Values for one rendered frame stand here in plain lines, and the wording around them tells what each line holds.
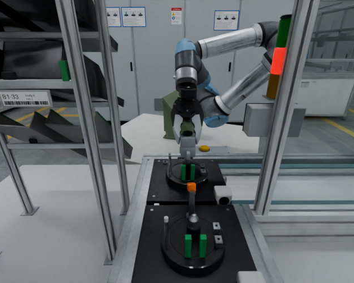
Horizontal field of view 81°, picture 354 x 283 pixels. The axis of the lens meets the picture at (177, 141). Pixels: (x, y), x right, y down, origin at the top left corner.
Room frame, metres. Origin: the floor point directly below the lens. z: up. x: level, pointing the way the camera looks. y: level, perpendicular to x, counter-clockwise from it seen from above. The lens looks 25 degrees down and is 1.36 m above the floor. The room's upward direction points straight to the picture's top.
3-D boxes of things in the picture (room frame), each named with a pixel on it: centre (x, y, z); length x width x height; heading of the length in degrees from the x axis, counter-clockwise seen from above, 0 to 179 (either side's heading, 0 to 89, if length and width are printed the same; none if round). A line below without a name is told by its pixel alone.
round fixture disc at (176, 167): (0.58, -0.03, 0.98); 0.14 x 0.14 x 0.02
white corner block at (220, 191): (0.48, -0.13, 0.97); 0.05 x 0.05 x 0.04; 0
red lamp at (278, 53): (0.46, -0.22, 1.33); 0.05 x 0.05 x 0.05
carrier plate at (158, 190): (0.58, -0.03, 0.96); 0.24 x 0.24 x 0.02; 0
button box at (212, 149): (0.79, -0.12, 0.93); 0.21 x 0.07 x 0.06; 90
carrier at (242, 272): (0.32, -0.03, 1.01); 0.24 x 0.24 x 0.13; 0
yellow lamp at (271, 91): (0.46, -0.22, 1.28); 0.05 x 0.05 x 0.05
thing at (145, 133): (1.15, -0.01, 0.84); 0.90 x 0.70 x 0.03; 68
